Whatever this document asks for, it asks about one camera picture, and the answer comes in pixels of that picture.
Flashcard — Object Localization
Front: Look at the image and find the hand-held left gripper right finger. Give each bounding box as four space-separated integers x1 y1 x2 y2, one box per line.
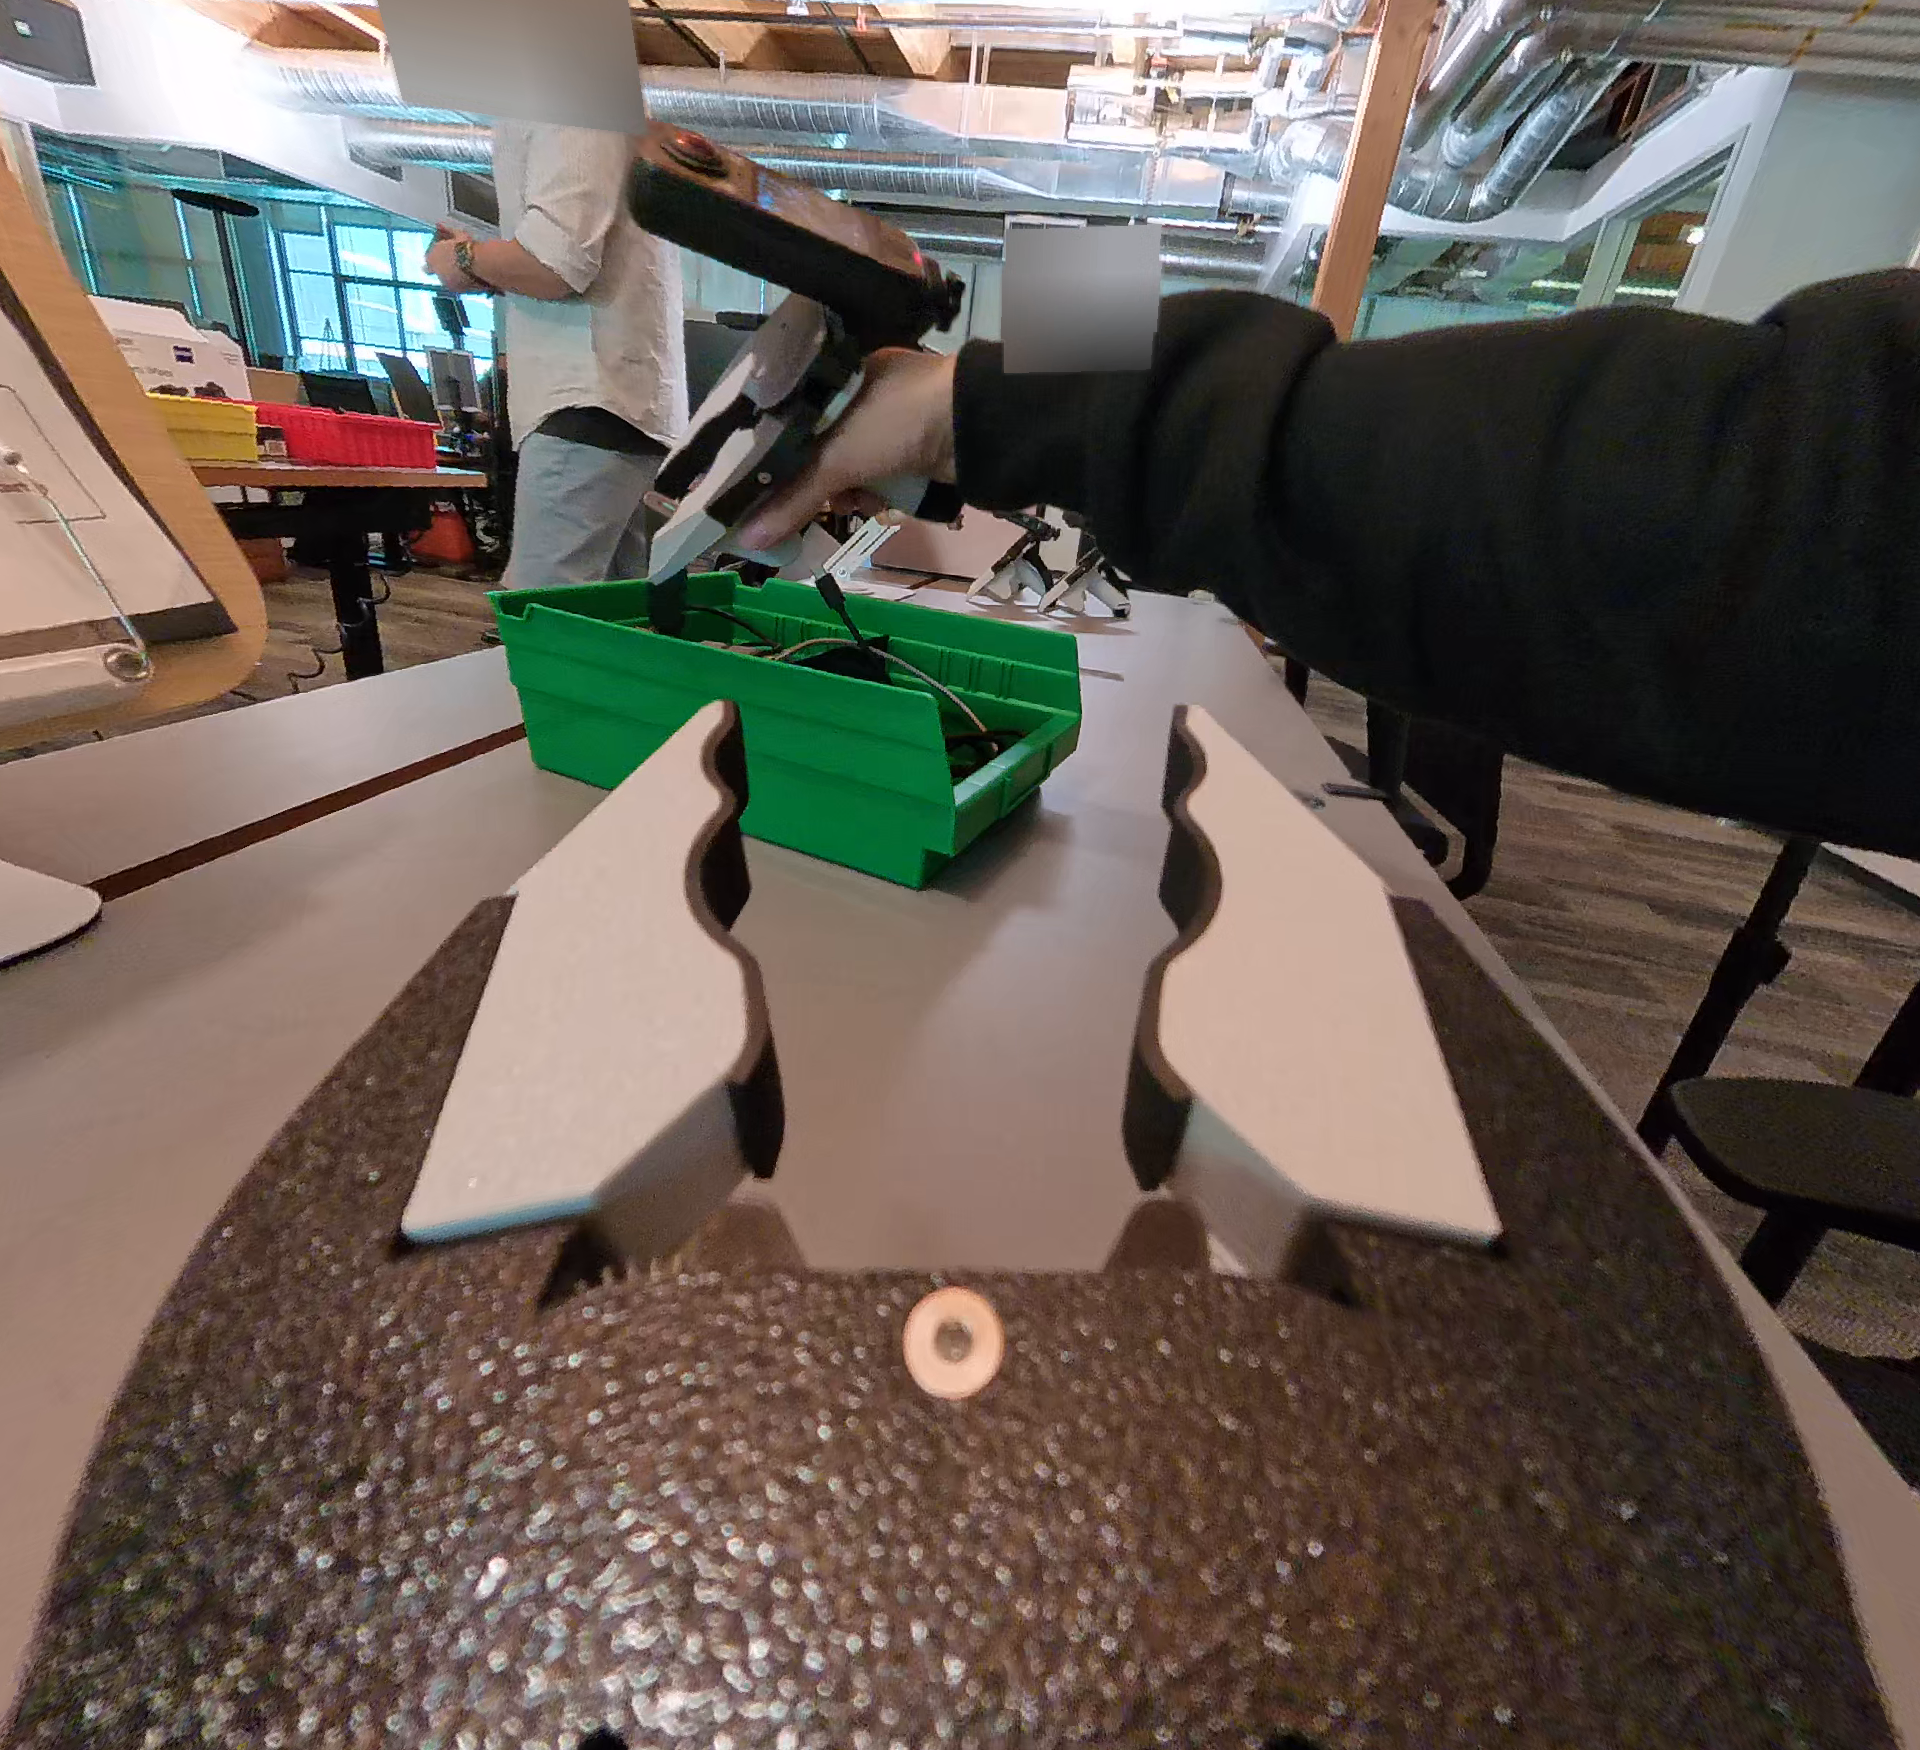
1125 704 1505 1282

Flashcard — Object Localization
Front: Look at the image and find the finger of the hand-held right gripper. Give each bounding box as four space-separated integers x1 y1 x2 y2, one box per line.
650 419 815 576
656 310 832 517

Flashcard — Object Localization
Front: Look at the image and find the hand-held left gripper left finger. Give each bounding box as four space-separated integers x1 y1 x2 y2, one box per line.
401 699 785 1268

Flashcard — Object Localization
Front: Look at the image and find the green plastic bin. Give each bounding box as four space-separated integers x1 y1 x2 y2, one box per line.
486 576 1085 892

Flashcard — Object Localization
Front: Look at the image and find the grey braided cable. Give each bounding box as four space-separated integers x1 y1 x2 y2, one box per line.
750 638 1004 775

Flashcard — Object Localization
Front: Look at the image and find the person's right forearm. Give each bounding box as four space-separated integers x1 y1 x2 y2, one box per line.
950 264 1920 863

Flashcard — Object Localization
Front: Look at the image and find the person's right hand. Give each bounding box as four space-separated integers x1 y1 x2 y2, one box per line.
746 344 965 552

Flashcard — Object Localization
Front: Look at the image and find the black white tabletop device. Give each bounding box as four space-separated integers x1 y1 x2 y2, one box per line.
1038 535 1133 622
966 512 1055 609

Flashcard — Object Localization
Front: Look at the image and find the red plastic bin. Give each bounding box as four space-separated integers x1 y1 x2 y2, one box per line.
254 404 441 470

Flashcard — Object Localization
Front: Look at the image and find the black office chair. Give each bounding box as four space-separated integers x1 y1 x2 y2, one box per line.
1636 832 1920 1313

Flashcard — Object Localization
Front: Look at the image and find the yellow plastic bin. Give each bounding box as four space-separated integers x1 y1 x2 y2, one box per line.
147 392 260 461

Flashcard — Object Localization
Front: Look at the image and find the wooden document stand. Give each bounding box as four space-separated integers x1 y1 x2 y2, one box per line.
0 168 273 735

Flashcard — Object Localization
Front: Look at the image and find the white cardboard box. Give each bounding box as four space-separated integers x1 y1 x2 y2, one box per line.
86 295 252 402

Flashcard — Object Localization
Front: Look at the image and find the white stand base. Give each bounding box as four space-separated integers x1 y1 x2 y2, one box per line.
0 856 106 967

